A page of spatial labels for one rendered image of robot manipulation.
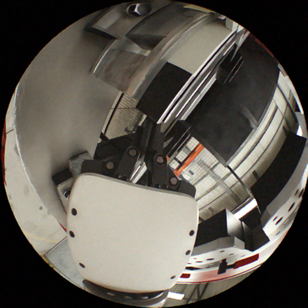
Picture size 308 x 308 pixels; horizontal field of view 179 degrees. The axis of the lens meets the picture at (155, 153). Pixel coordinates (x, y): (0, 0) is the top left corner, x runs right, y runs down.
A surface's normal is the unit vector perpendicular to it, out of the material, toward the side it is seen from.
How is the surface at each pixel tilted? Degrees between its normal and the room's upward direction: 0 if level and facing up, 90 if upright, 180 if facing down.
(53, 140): 0
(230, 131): 90
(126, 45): 0
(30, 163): 0
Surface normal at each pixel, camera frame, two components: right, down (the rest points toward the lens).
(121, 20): 0.76, 0.65
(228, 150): -0.38, 0.29
